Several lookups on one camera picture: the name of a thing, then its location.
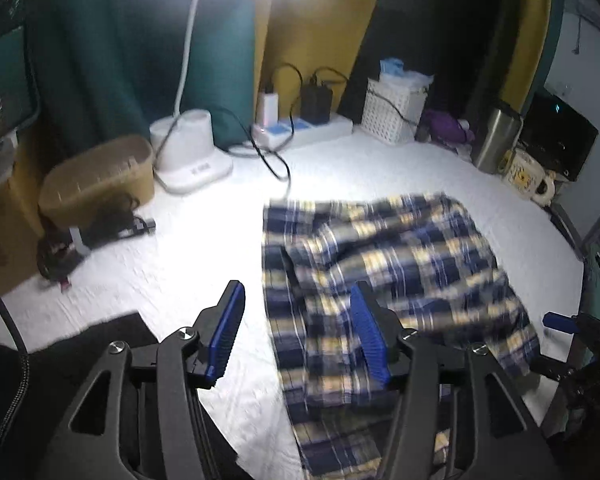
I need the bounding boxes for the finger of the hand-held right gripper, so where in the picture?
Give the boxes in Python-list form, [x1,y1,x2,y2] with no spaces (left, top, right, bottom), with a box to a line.
[529,356,581,380]
[542,312,579,334]

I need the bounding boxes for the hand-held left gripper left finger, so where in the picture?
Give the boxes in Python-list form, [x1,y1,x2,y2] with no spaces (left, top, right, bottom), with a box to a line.
[27,280,247,480]

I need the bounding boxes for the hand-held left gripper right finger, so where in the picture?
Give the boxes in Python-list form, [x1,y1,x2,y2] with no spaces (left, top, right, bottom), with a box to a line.
[349,281,566,480]

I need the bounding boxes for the blue yellow plaid pants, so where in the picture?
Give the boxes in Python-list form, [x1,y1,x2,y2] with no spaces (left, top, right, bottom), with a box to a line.
[262,191,541,476]

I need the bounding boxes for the black cloth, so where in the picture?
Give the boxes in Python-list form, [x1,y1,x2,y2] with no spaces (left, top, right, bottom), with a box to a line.
[0,311,253,480]

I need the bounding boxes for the cream printed mug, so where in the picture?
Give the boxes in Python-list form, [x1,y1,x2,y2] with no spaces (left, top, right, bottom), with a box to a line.
[501,148,557,206]

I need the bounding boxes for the white desk lamp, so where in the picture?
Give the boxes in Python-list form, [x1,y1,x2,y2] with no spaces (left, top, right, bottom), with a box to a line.
[149,0,308,194]

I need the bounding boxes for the white power strip with chargers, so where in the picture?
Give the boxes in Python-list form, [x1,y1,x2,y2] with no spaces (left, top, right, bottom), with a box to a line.
[212,62,351,183]

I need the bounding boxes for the black box device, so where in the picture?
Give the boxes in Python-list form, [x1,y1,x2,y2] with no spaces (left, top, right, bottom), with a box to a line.
[519,91,600,182]

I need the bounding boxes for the steel tumbler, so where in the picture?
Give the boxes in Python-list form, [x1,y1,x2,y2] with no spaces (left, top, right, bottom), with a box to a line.
[472,102,524,175]

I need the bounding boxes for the tan plastic basket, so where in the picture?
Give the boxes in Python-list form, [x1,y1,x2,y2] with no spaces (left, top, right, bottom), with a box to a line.
[38,135,156,228]

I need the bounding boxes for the purple cloth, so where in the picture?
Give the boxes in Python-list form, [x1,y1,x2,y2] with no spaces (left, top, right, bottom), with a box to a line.
[422,108,477,150]

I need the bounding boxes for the white woven basket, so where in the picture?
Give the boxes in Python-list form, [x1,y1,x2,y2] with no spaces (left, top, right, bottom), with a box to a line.
[360,77,427,146]

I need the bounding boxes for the white charger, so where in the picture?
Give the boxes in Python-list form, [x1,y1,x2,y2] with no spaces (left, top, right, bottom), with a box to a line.
[262,91,281,129]

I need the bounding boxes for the black charger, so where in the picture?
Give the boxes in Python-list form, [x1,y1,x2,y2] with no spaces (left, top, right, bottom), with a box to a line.
[300,80,334,124]

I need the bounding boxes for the blue white packets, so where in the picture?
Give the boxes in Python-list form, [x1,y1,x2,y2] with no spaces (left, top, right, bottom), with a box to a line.
[378,57,435,92]

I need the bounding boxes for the teal curtain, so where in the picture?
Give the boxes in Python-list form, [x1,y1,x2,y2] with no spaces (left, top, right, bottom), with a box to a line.
[27,0,257,150]

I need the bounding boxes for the yellow curtain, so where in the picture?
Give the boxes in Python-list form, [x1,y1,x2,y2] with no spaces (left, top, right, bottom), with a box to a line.
[254,0,390,128]

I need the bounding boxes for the computer monitor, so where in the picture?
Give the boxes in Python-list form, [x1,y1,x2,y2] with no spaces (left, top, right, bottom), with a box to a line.
[0,24,42,133]

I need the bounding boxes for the black coiled cable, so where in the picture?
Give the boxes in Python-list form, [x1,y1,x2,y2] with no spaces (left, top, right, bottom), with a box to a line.
[36,199,157,282]

